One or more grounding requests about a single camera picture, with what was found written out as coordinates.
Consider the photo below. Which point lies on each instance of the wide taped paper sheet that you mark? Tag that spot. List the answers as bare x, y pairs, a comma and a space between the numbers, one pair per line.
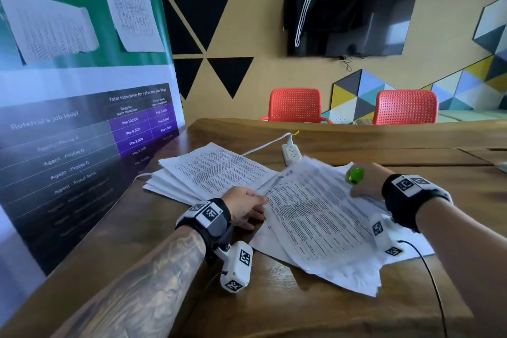
47, 27

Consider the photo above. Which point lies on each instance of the person's left forearm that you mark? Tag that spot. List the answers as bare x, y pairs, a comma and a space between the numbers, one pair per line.
146, 286

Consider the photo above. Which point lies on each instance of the green and purple banner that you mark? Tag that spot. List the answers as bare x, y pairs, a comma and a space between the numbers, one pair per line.
75, 112

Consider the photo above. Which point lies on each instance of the green round stamp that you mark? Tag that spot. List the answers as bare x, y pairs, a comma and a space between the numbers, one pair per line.
354, 176

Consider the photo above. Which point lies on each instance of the white plug with yellow tag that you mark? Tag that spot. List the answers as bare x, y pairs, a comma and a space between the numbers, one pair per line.
291, 139

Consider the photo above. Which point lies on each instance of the pale green bench cushion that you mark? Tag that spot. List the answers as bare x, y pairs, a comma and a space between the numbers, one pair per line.
473, 115

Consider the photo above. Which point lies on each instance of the person's left hand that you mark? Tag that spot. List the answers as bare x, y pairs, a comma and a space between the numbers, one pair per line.
241, 205

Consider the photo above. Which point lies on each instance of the colourful triangle wall panels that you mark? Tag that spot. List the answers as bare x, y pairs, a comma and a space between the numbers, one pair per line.
467, 80

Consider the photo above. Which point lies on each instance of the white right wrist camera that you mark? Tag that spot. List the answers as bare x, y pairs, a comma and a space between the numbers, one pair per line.
384, 236

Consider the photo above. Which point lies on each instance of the black left wrist band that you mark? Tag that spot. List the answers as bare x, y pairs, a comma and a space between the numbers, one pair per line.
208, 217

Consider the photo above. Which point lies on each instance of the messy pile of printed papers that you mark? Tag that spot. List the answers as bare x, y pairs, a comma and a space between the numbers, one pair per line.
356, 274

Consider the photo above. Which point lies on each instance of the red perforated plastic chair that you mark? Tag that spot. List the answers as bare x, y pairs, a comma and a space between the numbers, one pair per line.
295, 106
404, 108

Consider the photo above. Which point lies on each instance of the printed paper sheet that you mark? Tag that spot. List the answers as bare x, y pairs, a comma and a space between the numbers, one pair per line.
317, 215

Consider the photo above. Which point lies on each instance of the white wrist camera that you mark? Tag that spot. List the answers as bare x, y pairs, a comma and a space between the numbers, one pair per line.
384, 236
237, 266

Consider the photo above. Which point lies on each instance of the black wrist band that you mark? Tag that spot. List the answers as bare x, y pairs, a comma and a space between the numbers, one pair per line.
208, 217
408, 199

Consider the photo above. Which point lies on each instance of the neat stack of printed papers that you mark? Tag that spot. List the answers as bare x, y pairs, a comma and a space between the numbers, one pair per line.
210, 171

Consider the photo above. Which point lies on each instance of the person's right fingers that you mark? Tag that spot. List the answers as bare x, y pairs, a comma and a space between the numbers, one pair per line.
357, 190

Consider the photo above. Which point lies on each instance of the black wall television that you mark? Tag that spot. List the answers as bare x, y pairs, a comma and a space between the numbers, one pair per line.
368, 17

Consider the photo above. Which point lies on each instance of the person's right forearm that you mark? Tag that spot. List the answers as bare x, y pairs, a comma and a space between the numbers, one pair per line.
467, 258

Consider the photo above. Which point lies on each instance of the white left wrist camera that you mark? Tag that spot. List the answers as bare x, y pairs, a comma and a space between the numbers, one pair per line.
237, 266

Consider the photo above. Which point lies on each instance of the black right wrist band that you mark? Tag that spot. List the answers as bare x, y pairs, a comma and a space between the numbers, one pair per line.
408, 199

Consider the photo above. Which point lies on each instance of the tall taped paper sheet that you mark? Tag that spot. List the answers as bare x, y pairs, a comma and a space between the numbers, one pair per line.
128, 1

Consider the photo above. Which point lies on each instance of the person's right hand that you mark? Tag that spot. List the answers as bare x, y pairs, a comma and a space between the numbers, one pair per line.
374, 179

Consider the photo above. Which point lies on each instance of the white power strip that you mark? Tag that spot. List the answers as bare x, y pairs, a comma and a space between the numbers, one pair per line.
292, 154

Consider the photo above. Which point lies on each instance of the person's left thumb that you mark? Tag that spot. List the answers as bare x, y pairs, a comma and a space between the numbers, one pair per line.
253, 221

